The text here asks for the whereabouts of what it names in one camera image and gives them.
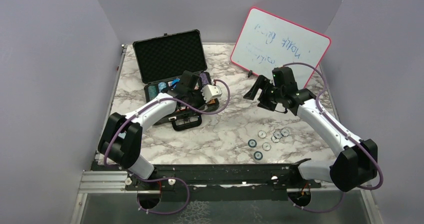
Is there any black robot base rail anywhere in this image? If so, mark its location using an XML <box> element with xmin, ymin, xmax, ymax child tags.
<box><xmin>112</xmin><ymin>163</ymin><xmax>321</xmax><ymax>203</ymax></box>

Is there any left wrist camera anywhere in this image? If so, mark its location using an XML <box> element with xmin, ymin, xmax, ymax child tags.
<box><xmin>201</xmin><ymin>84</ymin><xmax>222</xmax><ymax>103</ymax></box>

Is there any purple chip stack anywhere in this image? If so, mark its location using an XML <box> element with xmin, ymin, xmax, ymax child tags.
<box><xmin>199</xmin><ymin>72</ymin><xmax>211</xmax><ymax>87</ymax></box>

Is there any light blue chip stack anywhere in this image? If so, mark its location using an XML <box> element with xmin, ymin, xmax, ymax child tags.
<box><xmin>157</xmin><ymin>82</ymin><xmax>168</xmax><ymax>93</ymax></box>

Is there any green blue chip stack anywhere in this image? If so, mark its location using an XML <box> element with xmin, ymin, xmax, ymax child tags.
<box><xmin>147</xmin><ymin>85</ymin><xmax>159</xmax><ymax>102</ymax></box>

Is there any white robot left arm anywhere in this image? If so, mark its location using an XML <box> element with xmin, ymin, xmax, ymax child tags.
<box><xmin>97</xmin><ymin>70</ymin><xmax>205</xmax><ymax>190</ymax></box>

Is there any black poker set case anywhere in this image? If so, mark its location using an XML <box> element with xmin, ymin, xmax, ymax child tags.
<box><xmin>132</xmin><ymin>29</ymin><xmax>220</xmax><ymax>131</ymax></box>

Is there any blue small blind button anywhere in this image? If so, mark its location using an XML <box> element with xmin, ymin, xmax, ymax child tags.
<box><xmin>169</xmin><ymin>78</ymin><xmax>180</xmax><ymax>87</ymax></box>

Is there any green blue poker chip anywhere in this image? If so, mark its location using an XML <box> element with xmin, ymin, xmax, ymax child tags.
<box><xmin>253</xmin><ymin>151</ymin><xmax>264</xmax><ymax>161</ymax></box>
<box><xmin>247</xmin><ymin>139</ymin><xmax>257</xmax><ymax>148</ymax></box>

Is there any pink framed whiteboard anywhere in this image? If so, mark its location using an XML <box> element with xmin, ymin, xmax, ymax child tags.
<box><xmin>230</xmin><ymin>7</ymin><xmax>332</xmax><ymax>89</ymax></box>

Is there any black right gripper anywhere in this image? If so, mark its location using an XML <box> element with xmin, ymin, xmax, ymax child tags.
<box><xmin>243</xmin><ymin>74</ymin><xmax>284</xmax><ymax>112</ymax></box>

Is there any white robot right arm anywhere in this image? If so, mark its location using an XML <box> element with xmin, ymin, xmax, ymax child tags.
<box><xmin>243</xmin><ymin>64</ymin><xmax>384</xmax><ymax>193</ymax></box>

